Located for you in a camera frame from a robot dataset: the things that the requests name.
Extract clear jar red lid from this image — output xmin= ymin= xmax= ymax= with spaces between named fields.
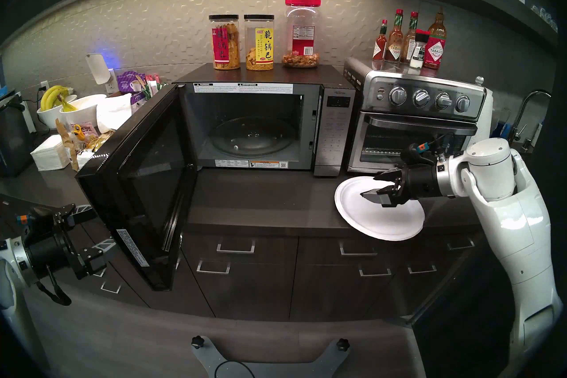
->
xmin=282 ymin=0 xmax=322 ymax=68

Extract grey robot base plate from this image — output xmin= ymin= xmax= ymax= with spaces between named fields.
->
xmin=191 ymin=336 xmax=350 ymax=378

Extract chrome sink faucet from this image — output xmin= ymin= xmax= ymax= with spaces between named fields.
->
xmin=509 ymin=90 xmax=552 ymax=147

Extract small red hot sauce bottle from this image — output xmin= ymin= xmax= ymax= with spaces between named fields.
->
xmin=373 ymin=19 xmax=388 ymax=62

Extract black silver microwave oven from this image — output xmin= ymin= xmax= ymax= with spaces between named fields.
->
xmin=173 ymin=63 xmax=357 ymax=177

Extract white pink sachets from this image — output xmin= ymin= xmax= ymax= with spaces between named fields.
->
xmin=142 ymin=74 xmax=167 ymax=95

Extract dark open wall shelf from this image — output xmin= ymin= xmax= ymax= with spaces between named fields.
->
xmin=383 ymin=0 xmax=559 ymax=54

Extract white napkin stack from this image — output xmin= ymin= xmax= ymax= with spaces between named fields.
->
xmin=30 ymin=135 xmax=71 ymax=172

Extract olive sauce bottle green neck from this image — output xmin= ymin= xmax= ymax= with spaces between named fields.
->
xmin=401 ymin=12 xmax=419 ymax=65

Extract white round plate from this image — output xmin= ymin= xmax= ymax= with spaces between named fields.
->
xmin=334 ymin=176 xmax=426 ymax=242

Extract snack jar yellow label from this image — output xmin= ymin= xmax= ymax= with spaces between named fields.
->
xmin=244 ymin=14 xmax=275 ymax=71

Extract yellow banana bunch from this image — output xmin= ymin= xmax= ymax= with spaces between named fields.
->
xmin=40 ymin=85 xmax=74 ymax=112

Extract small white bowl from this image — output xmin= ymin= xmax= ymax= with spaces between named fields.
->
xmin=36 ymin=95 xmax=78 ymax=130

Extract large Tabasco bottle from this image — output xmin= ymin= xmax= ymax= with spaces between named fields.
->
xmin=423 ymin=11 xmax=447 ymax=70

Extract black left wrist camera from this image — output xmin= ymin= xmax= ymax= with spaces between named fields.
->
xmin=17 ymin=207 xmax=58 ymax=240

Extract brown paper bag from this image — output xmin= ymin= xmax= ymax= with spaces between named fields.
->
xmin=55 ymin=118 xmax=80 ymax=172

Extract black kettle appliance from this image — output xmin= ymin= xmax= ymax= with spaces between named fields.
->
xmin=0 ymin=91 xmax=34 ymax=178

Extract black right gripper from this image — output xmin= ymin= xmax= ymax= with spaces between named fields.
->
xmin=360 ymin=162 xmax=442 ymax=208

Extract white plug-in night light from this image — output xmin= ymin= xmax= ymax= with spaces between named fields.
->
xmin=85 ymin=54 xmax=111 ymax=85

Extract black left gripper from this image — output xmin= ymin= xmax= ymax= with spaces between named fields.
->
xmin=22 ymin=203 xmax=118 ymax=282

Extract white paper towel roll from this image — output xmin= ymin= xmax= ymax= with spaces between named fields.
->
xmin=470 ymin=89 xmax=494 ymax=147

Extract purple tea box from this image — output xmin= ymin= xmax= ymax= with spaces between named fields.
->
xmin=116 ymin=71 xmax=147 ymax=105

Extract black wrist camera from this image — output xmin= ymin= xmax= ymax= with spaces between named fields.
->
xmin=17 ymin=207 xmax=58 ymax=240
xmin=401 ymin=142 xmax=443 ymax=166

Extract thick black gripper cable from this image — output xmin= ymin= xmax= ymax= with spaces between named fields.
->
xmin=35 ymin=273 xmax=72 ymax=307

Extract silver toaster oven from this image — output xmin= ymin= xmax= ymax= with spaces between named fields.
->
xmin=343 ymin=56 xmax=488 ymax=174

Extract large white bowl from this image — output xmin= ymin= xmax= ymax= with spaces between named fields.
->
xmin=60 ymin=94 xmax=108 ymax=132

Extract pink packet yellow disc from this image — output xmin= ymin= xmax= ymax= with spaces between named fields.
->
xmin=71 ymin=122 xmax=99 ymax=143

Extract snack jar red label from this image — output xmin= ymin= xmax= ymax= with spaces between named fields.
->
xmin=208 ymin=14 xmax=241 ymax=71

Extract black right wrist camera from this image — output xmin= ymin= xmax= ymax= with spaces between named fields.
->
xmin=401 ymin=142 xmax=443 ymax=166

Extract red sauce bottle green neck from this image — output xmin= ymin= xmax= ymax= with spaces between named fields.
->
xmin=384 ymin=9 xmax=404 ymax=64

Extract black glass microwave door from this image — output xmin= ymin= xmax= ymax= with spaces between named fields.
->
xmin=75 ymin=83 xmax=198 ymax=292

